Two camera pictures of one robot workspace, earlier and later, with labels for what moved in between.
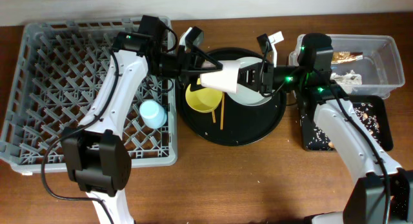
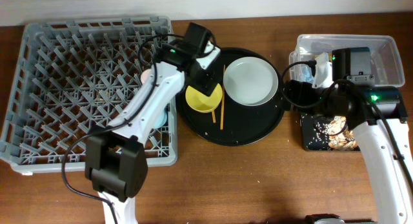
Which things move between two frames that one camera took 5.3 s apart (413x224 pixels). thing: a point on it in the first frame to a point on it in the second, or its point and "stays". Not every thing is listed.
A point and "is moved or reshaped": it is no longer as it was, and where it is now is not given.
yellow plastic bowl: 205,100 stays
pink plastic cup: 225,79 is moved or reshaped
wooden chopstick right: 222,113 stays
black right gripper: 256,84 to 304,89
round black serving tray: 235,123 stays
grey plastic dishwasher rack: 58,70 stays
